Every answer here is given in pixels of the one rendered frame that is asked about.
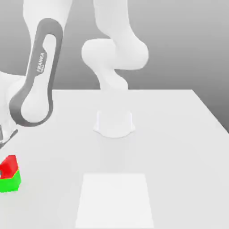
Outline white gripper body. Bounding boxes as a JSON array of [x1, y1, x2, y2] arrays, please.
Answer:
[[0, 128, 19, 153]]

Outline small red cube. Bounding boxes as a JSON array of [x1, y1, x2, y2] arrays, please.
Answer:
[[0, 155, 19, 179]]

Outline small green cube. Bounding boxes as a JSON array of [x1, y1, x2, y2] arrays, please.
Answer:
[[0, 169, 22, 194]]

